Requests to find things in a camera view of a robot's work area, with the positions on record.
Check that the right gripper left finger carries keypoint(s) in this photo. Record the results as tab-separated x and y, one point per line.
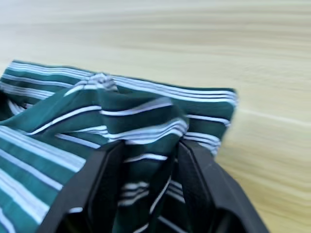
87	189

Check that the green white striped T-shirt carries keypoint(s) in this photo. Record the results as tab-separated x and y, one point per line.
73	116

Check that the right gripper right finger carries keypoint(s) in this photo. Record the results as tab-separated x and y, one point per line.
213	184

